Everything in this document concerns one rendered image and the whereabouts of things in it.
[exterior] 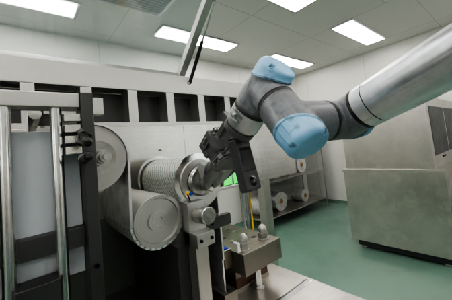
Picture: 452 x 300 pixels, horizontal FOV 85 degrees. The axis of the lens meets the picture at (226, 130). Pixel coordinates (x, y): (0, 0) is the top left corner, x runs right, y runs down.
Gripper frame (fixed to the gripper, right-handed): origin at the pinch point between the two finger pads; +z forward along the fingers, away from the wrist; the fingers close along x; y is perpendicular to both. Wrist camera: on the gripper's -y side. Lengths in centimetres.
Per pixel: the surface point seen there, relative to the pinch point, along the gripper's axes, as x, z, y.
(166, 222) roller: 10.6, 7.3, -2.3
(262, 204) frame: -77, 60, 15
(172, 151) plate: -9.3, 21.6, 31.7
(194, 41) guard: -18, -14, 58
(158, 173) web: 6.4, 9.8, 13.8
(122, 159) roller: 19.6, -2.4, 10.6
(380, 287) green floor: -198, 111, -67
